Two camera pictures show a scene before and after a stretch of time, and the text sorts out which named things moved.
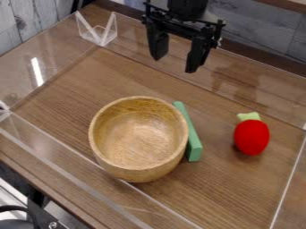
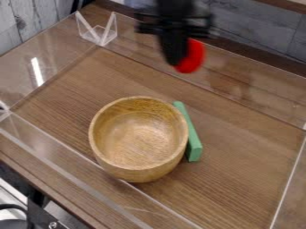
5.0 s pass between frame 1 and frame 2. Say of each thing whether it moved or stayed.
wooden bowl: stayed
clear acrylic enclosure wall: stayed
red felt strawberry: moved
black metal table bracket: stayed
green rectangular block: stayed
